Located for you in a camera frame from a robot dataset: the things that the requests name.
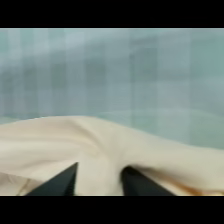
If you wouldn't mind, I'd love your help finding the cream shirt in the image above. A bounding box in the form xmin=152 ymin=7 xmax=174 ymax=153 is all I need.
xmin=0 ymin=115 xmax=224 ymax=197

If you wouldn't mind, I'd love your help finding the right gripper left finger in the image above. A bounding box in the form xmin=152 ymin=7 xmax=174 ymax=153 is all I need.
xmin=25 ymin=162 xmax=79 ymax=197

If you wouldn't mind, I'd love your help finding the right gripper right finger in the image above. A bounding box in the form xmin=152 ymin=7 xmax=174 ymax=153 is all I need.
xmin=120 ymin=166 xmax=176 ymax=197

